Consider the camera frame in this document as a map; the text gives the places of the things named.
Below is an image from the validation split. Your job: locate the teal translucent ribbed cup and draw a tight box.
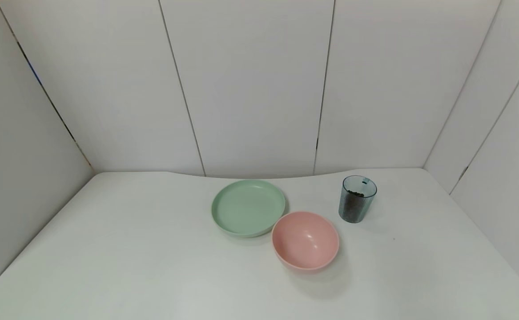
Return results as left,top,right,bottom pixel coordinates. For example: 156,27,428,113
338,175,378,224

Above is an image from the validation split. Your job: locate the dark brown raisin pile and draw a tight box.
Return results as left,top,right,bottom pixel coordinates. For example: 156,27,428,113
342,190,369,222

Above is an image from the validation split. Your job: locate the pink plastic bowl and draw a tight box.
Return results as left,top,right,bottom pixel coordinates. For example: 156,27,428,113
271,211,340,271

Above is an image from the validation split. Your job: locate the pale green plastic plate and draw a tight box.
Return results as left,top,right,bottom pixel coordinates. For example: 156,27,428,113
211,179,287,238

